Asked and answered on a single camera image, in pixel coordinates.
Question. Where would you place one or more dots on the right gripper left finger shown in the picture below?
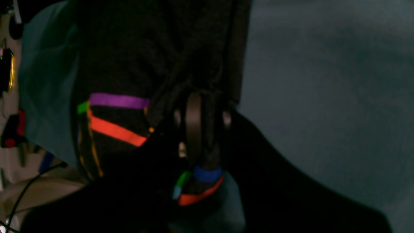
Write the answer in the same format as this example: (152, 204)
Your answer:
(146, 167)

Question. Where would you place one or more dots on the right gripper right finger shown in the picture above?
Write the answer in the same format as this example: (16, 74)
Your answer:
(279, 198)

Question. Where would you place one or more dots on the black T-shirt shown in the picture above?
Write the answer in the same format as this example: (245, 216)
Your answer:
(142, 61)

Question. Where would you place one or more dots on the blue clamp top right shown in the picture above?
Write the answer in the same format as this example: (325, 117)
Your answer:
(46, 162)

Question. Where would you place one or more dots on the blue table cloth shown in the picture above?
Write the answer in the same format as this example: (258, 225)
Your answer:
(329, 83)

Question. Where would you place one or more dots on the orange black clamp top right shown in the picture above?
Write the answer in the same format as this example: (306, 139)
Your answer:
(14, 131)

